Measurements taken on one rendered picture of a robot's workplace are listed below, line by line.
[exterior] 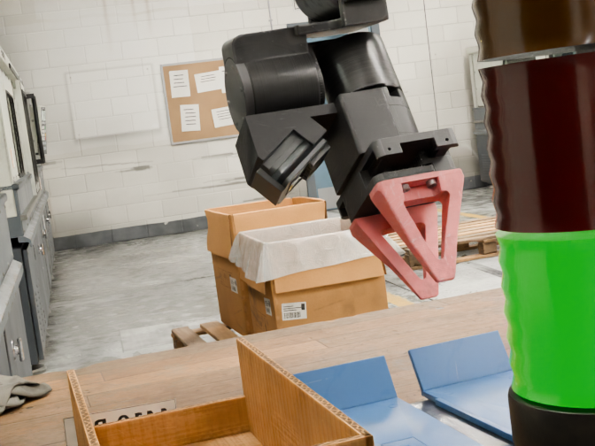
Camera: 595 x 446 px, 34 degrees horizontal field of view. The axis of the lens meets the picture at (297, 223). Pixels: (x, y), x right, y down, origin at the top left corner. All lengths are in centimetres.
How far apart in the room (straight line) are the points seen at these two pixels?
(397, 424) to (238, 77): 28
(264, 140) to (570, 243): 51
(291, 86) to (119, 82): 1049
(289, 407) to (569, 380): 38
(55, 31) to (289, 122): 1056
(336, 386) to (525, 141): 47
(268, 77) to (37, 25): 1055
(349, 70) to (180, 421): 28
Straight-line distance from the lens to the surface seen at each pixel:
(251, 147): 70
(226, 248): 455
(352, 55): 75
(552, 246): 20
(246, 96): 72
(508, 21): 20
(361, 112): 71
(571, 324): 20
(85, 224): 1120
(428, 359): 68
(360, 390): 66
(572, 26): 19
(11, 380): 93
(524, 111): 20
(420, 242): 69
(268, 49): 74
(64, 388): 92
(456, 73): 1211
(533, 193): 20
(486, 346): 70
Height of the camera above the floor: 111
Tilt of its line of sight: 6 degrees down
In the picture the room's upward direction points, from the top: 7 degrees counter-clockwise
